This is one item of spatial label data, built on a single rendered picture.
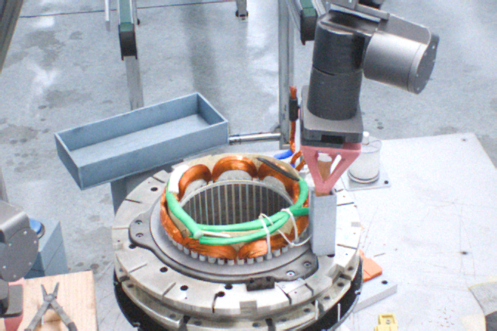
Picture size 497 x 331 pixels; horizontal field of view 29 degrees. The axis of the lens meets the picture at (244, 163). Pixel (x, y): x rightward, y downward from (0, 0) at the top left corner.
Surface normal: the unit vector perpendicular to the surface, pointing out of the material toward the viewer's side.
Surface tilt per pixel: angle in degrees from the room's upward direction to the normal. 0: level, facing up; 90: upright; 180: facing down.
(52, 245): 90
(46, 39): 0
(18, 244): 91
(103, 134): 90
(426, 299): 0
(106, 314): 0
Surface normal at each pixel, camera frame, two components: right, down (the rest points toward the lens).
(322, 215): 0.16, 0.56
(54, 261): 0.98, 0.11
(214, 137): 0.47, 0.49
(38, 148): -0.03, -0.82
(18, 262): 0.87, 0.28
